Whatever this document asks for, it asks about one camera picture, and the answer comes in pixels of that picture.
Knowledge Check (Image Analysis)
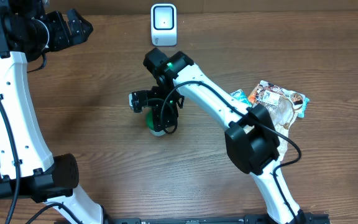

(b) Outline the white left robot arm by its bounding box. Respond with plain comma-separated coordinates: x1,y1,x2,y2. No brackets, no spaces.
0,0,112,223

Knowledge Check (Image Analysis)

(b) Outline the teal wipes packet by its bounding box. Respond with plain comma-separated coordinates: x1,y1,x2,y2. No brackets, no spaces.
297,97,310,118

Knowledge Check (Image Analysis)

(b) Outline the green lid jar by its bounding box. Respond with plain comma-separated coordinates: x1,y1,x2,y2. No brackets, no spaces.
145,110,165,137

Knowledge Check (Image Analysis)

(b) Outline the small orange white box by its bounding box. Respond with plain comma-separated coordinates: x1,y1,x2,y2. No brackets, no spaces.
247,88,258,105

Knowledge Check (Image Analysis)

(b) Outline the small teal gum pack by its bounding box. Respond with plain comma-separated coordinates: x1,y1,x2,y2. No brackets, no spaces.
230,89,252,107

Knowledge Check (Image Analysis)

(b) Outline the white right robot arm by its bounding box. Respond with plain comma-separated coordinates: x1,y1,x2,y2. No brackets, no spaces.
143,48,306,223

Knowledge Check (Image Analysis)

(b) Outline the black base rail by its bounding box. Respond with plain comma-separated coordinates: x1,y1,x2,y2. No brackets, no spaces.
106,213,331,224

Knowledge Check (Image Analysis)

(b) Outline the beige porridge pouch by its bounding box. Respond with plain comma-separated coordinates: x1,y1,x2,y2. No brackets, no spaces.
247,80,306,162

